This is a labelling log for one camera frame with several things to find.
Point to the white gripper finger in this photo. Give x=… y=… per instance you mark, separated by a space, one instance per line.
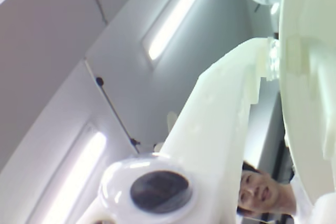
x=210 y=129
x=328 y=208

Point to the small black ceiling knob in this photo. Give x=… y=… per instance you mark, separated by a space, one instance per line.
x=134 y=142
x=99 y=80

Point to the person with short dark hair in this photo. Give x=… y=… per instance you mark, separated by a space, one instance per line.
x=262 y=190

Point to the long ceiling light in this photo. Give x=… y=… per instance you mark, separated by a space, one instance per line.
x=78 y=171
x=176 y=16

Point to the googly eye sticker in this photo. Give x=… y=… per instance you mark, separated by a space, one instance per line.
x=160 y=190

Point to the white plate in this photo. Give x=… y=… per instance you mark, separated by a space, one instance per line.
x=302 y=3

